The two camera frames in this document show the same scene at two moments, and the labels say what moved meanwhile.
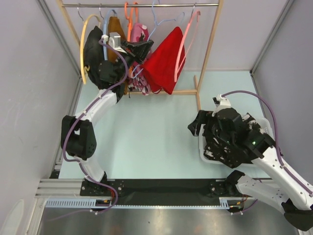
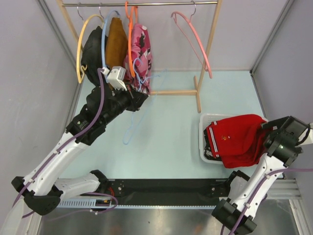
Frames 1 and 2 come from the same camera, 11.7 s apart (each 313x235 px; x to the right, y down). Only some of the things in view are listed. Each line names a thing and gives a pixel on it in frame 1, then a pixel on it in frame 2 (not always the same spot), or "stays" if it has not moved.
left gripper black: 137,51 to 136,99
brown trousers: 114,27 stays
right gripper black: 204,117 to 279,123
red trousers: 161,69 to 238,140
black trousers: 94,54 stays
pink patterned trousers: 137,82 stays
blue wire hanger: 156,24 to 165,71
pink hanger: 178,70 to 208,62
